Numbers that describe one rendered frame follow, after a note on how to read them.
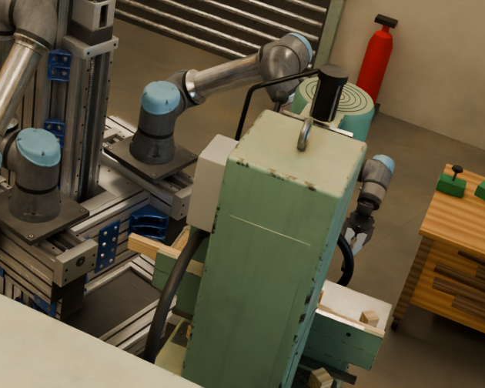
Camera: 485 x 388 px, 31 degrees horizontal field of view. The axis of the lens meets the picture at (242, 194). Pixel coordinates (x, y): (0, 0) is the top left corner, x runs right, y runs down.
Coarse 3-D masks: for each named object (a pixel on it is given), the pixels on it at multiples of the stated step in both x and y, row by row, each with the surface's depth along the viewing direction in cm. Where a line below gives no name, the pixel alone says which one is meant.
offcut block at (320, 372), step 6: (312, 372) 209; (318, 372) 210; (324, 372) 210; (312, 378) 210; (318, 378) 208; (324, 378) 208; (330, 378) 209; (312, 384) 210; (318, 384) 208; (324, 384) 208; (330, 384) 210
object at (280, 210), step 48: (240, 144) 158; (288, 144) 162; (336, 144) 165; (240, 192) 157; (288, 192) 154; (336, 192) 151; (240, 240) 162; (288, 240) 159; (336, 240) 178; (240, 288) 168; (288, 288) 164; (192, 336) 179; (240, 336) 174; (288, 336) 170; (240, 384) 181; (288, 384) 187
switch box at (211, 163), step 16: (224, 144) 165; (208, 160) 160; (224, 160) 160; (208, 176) 162; (192, 192) 165; (208, 192) 163; (192, 208) 166; (208, 208) 165; (192, 224) 168; (208, 224) 167
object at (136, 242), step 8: (136, 240) 224; (144, 240) 224; (152, 240) 224; (128, 248) 226; (136, 248) 225; (144, 248) 224; (152, 248) 223; (160, 248) 222; (168, 248) 223; (152, 256) 224; (320, 304) 216
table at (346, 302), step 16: (176, 240) 233; (160, 272) 221; (160, 288) 224; (336, 288) 229; (336, 304) 223; (352, 304) 225; (368, 304) 226; (384, 304) 227; (384, 320) 222; (320, 336) 214; (336, 352) 215; (352, 352) 213; (368, 352) 211; (368, 368) 214
